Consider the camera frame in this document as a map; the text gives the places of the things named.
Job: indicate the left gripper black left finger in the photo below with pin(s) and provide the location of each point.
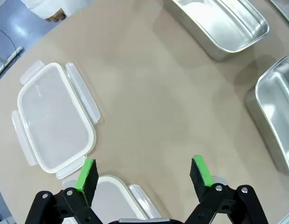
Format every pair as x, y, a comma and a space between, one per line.
84, 179

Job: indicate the person's bare hand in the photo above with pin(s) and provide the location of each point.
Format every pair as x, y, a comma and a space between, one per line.
56, 16

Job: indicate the clear lid with white rim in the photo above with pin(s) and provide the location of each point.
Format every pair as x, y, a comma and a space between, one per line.
55, 116

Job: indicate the perforated aluminium baking tray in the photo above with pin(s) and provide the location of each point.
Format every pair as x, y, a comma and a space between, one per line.
285, 9

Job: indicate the clear plastic food container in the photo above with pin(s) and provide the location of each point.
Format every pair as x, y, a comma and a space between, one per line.
111, 198

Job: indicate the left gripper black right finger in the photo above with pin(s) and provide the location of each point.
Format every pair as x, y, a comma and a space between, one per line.
201, 177

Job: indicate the deep stainless steel pan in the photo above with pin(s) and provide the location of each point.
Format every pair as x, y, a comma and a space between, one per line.
277, 112
219, 25

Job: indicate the white bar on floor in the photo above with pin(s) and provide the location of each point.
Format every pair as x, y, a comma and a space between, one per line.
9, 61

